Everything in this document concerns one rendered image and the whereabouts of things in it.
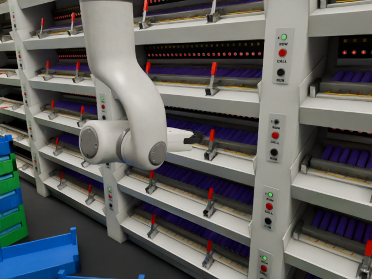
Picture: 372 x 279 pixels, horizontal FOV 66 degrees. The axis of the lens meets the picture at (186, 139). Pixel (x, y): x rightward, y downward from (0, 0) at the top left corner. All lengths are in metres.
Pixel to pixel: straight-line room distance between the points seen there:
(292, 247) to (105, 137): 0.57
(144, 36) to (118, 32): 0.46
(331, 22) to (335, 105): 0.17
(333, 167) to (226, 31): 0.43
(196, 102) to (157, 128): 0.36
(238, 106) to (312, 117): 0.19
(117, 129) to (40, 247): 0.95
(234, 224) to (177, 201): 0.23
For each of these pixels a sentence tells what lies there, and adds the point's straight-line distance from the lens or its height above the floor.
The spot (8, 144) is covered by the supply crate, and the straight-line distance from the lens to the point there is 1.40.
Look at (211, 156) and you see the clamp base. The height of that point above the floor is 0.50.
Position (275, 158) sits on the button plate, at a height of 0.54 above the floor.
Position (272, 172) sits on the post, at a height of 0.50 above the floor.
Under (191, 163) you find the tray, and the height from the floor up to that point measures 0.46.
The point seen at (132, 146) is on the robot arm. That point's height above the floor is 0.63.
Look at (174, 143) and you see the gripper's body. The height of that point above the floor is 0.60.
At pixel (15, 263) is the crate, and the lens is 1.40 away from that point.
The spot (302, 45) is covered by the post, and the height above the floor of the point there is 0.81.
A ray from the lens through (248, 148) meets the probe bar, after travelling 0.85.
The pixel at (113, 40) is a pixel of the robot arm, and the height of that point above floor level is 0.81.
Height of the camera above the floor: 0.78
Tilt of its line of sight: 16 degrees down
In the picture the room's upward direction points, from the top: straight up
